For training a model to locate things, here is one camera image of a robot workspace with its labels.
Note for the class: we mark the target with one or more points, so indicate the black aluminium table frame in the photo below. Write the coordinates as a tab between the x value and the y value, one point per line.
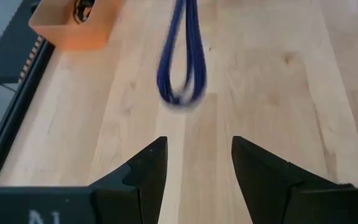
17	109

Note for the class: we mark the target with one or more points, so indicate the orange plastic bin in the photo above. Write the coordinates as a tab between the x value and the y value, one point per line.
73	34

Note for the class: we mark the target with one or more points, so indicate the black mat with striped edge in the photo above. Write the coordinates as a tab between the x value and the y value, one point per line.
8	53

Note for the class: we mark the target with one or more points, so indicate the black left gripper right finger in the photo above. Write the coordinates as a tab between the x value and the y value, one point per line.
266	193

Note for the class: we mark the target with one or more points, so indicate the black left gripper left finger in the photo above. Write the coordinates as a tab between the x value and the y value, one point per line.
141	193

